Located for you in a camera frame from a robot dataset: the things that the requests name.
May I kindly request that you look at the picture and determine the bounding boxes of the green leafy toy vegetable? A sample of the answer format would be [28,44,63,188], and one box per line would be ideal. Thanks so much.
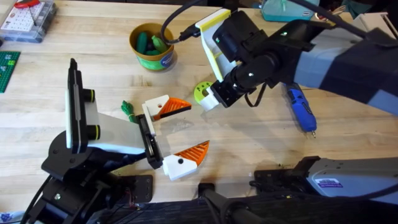
[121,100,139,124]

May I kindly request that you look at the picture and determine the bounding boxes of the blue electric screwdriver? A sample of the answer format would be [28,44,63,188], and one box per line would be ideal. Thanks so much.
[284,82,318,139]

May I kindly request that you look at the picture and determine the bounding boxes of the green disc with holes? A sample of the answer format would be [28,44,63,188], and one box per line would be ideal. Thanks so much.
[193,80,215,105]

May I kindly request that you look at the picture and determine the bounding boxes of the right wrist upright plate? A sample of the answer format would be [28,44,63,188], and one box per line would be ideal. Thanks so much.
[195,8,239,83]

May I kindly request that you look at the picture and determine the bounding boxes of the wrist upright plate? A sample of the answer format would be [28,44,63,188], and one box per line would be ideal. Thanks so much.
[64,58,85,155]
[195,8,239,83]

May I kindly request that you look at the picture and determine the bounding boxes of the left wrist upright plate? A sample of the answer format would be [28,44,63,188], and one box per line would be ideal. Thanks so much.
[64,58,85,155]

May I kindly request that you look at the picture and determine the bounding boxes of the yellow tub with toy vegetables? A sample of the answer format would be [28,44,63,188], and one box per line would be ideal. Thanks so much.
[129,22,178,72]

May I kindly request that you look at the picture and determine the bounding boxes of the teal box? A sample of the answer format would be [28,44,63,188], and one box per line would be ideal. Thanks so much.
[260,0,321,23]

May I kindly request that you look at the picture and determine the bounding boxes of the green board with blocks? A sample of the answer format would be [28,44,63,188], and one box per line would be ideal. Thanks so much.
[0,51,21,94]

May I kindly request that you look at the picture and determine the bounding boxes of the white box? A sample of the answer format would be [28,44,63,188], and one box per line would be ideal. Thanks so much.
[353,12,398,40]

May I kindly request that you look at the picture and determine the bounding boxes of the clear plastic parts box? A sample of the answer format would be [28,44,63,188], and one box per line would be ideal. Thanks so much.
[0,0,58,44]

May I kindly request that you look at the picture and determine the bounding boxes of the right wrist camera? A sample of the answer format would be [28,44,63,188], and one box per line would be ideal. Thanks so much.
[213,11,269,63]

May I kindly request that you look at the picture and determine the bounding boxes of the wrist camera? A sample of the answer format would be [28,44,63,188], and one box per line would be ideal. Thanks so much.
[81,88,101,141]
[213,11,269,63]

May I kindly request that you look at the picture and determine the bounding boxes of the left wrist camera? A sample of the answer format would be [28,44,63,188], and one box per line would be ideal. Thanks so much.
[81,88,101,141]

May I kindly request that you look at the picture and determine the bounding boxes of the black camera cable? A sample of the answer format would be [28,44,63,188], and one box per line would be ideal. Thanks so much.
[160,0,206,45]

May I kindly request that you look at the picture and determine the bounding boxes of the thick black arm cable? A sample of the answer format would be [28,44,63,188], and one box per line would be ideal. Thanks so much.
[289,0,371,40]

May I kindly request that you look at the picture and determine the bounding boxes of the black rail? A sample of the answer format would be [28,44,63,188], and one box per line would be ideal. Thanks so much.
[93,174,398,224]

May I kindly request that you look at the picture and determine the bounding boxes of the red-handled scissors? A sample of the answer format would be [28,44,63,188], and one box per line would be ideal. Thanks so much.
[14,0,42,26]

